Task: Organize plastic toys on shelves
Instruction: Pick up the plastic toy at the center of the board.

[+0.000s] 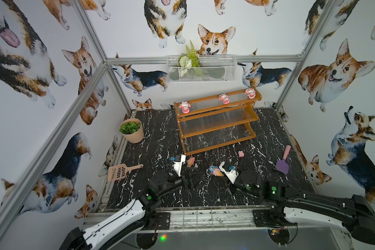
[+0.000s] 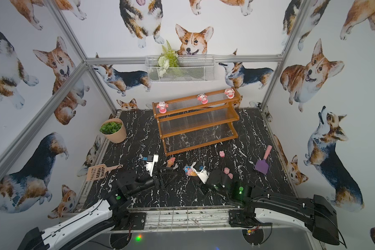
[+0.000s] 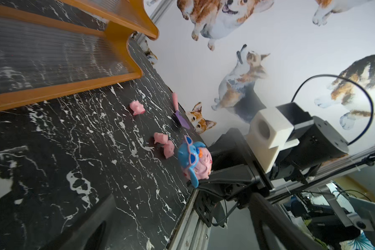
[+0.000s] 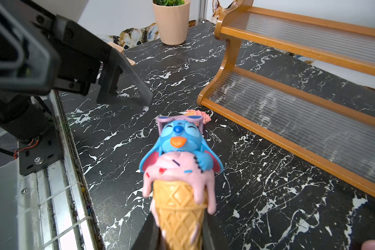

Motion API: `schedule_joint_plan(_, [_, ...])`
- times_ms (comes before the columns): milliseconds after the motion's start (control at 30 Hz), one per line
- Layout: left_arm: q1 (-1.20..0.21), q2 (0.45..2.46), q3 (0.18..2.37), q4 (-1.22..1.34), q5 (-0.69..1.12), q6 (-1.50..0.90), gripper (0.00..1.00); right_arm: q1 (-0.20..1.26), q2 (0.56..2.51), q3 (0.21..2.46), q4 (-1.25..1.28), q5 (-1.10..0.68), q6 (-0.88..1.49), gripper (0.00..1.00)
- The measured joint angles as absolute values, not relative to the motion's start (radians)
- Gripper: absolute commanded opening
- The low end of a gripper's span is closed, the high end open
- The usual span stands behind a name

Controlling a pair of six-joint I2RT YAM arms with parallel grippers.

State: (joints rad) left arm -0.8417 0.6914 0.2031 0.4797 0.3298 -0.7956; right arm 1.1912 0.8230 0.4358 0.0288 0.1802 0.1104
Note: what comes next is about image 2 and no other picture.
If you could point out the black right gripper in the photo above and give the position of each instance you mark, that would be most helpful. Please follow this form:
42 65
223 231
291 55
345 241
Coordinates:
212 172

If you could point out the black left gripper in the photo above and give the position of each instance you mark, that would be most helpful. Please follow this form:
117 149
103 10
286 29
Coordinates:
158 180

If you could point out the pink ice cream cone toy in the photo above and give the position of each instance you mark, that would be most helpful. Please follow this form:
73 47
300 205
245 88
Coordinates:
171 162

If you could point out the blue pink ice cream toy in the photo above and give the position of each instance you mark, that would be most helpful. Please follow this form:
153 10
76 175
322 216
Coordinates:
189 171

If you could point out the pink hooded bunny doll figure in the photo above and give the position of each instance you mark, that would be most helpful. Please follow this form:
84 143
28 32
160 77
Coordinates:
162 107

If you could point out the pink white bunny doll figure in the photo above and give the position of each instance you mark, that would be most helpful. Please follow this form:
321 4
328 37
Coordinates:
230 93

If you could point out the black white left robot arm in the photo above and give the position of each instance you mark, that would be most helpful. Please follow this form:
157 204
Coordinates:
109 212

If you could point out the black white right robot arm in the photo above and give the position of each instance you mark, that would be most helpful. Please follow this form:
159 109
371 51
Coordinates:
254 207

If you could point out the orange wooden two-tier shelf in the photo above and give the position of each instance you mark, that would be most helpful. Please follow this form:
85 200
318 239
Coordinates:
189 125

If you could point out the beige slotted scoop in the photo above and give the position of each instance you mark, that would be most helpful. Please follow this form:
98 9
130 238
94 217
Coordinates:
99 172

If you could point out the pink pot with green succulent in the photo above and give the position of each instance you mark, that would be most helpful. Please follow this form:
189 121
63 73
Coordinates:
114 130

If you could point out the artificial fern with white flowers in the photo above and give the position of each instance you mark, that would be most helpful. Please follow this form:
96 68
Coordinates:
168 59

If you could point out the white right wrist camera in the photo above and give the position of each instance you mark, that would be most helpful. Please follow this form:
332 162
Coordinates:
200 171

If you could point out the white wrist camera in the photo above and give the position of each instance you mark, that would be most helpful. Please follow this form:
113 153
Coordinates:
151 160
200 171

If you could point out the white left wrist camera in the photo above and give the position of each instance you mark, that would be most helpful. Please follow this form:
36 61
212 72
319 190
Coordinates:
151 160

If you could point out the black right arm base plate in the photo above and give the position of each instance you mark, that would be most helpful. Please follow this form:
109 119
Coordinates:
237 219

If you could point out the purple spatula with pink handle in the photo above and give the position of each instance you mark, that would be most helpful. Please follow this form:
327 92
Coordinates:
261 165

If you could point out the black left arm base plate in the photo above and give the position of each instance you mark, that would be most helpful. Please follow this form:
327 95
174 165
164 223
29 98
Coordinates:
130 221

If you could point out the white wire wall basket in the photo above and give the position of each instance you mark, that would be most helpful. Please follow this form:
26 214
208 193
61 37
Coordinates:
192 69

